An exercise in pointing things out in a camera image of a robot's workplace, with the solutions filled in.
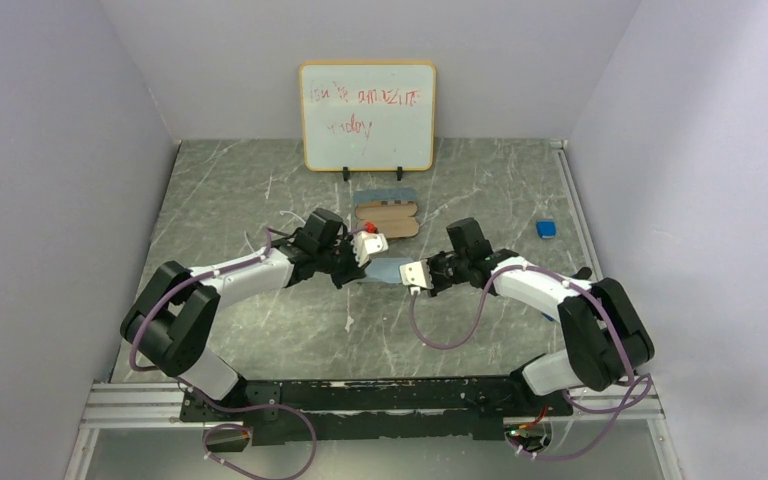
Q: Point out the small blue card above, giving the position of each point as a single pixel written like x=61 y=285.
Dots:
x=584 y=273

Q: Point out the white frame sunglasses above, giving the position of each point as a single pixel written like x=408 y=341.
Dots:
x=281 y=226

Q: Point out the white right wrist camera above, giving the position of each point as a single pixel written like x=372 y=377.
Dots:
x=416 y=277

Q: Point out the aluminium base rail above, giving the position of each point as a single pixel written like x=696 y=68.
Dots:
x=366 y=331

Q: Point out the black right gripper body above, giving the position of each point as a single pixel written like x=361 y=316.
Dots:
x=447 y=271

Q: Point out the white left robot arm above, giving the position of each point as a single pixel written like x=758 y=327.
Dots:
x=169 y=324

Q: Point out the yellow framed whiteboard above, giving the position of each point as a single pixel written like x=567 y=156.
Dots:
x=368 y=115

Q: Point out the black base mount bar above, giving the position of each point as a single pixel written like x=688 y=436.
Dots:
x=482 y=407

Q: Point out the plaid glasses case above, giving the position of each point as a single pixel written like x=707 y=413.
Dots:
x=395 y=219

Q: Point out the light blue cloth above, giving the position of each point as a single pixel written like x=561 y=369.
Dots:
x=385 y=270

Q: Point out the blue glasses case green lining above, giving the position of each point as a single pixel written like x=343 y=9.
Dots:
x=386 y=194

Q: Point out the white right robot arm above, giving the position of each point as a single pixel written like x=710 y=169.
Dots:
x=605 y=340

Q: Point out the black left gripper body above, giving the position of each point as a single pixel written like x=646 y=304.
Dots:
x=338 y=261

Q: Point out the small blue box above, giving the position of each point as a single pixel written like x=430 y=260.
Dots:
x=546 y=229

